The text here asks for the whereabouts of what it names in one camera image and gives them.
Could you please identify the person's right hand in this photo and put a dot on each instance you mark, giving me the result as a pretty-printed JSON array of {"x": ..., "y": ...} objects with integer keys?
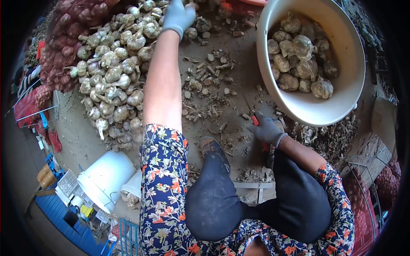
[{"x": 267, "y": 131}]

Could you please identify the person's left hand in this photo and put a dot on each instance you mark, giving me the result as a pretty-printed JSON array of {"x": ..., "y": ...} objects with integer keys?
[{"x": 176, "y": 17}]

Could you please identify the person's left fingers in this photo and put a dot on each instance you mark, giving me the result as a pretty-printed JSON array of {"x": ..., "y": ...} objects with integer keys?
[{"x": 181, "y": 5}]

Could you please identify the person's right fingers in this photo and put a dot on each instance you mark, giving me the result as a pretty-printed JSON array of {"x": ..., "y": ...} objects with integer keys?
[{"x": 258, "y": 123}]

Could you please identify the white plastic basin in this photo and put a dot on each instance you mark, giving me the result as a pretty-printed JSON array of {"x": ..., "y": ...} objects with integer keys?
[{"x": 307, "y": 108}]

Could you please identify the low white stool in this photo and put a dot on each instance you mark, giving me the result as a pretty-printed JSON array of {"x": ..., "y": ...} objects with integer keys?
[{"x": 253, "y": 185}]

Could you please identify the scattered garlic stem trimmings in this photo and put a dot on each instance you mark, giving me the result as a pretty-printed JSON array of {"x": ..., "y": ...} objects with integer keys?
[{"x": 208, "y": 83}]

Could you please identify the heap of dry garlic roots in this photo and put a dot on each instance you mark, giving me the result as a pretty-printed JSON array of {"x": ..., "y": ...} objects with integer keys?
[{"x": 323, "y": 134}]

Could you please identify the heap of trimmed garlic bulbs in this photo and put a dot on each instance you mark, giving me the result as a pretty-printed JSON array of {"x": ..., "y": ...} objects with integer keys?
[{"x": 298, "y": 60}]

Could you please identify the person's legs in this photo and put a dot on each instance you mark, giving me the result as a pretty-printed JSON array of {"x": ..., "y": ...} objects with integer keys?
[{"x": 214, "y": 198}]

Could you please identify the pile of untrimmed garlic bulbs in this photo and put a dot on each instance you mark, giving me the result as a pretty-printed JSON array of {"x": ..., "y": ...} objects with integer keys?
[{"x": 112, "y": 70}]

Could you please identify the person's body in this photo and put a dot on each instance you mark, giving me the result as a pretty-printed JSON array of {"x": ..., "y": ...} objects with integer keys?
[{"x": 163, "y": 192}]

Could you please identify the red mesh sacks of garlic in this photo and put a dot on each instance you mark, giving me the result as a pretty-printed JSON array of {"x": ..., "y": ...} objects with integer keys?
[{"x": 64, "y": 38}]

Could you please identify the beige flat board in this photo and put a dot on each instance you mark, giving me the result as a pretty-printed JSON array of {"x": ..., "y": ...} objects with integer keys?
[{"x": 384, "y": 121}]

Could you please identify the red mesh sacks in rack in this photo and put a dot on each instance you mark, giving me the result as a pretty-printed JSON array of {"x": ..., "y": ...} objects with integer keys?
[{"x": 365, "y": 198}]

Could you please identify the small white bucket with garlic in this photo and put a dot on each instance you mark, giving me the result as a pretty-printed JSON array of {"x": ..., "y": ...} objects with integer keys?
[{"x": 131, "y": 192}]

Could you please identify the large white plastic bucket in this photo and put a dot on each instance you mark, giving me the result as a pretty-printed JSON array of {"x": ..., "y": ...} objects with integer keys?
[{"x": 105, "y": 179}]

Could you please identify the blue plastic crate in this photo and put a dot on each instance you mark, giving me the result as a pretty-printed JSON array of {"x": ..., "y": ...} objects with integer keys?
[{"x": 128, "y": 238}]

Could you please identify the blue pallet with clutter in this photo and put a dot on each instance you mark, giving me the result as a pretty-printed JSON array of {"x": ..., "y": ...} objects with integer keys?
[{"x": 64, "y": 217}]

